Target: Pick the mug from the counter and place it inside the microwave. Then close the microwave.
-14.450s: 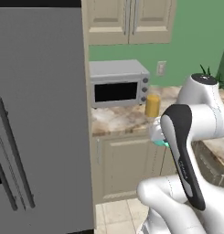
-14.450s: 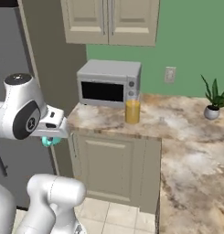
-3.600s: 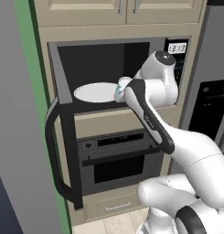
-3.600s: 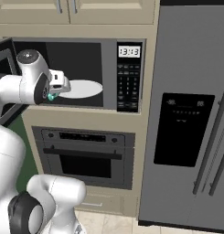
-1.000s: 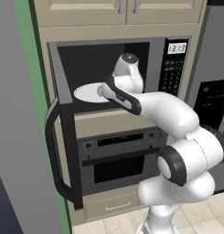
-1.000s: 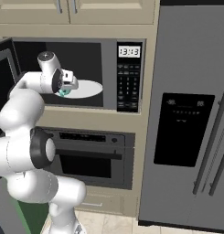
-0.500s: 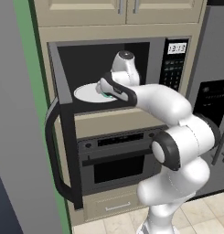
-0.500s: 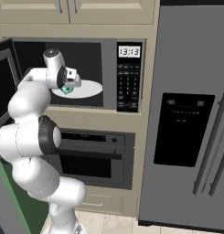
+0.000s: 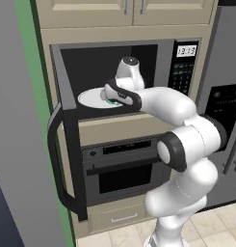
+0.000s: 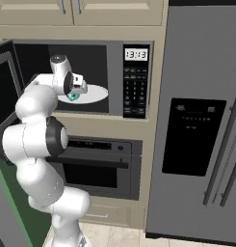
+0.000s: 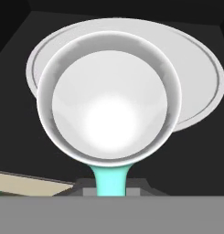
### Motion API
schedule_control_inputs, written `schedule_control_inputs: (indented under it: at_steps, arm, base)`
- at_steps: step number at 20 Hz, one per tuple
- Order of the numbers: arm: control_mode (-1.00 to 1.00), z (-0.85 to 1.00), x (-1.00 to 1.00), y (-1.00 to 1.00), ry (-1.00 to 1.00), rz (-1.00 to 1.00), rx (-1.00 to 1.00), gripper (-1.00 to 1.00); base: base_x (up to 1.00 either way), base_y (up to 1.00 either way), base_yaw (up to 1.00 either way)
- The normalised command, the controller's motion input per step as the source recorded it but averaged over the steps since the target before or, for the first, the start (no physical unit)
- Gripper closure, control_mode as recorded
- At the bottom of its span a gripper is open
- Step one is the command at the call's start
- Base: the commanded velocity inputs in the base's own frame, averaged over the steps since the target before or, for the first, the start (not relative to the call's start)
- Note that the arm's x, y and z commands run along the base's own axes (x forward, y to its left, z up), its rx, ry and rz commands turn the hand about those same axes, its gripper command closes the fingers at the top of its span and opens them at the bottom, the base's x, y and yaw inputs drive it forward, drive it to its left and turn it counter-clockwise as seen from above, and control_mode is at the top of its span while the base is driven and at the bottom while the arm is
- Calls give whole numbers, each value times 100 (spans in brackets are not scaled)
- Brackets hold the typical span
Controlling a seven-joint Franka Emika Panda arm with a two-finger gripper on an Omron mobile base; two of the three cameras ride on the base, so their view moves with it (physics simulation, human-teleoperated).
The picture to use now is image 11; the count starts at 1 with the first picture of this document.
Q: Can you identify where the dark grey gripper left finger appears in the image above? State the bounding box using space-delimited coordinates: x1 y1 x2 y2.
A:
54 177 98 197

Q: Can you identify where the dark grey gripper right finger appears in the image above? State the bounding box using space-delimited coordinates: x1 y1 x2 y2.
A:
126 176 170 197

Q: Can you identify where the white mug with teal handle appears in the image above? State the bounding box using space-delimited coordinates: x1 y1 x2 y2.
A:
36 30 182 197

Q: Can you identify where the black microwave oven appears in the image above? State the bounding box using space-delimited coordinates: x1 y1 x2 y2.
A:
0 0 224 197

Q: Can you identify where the white round microwave plate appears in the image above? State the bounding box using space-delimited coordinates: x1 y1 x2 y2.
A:
26 16 224 133

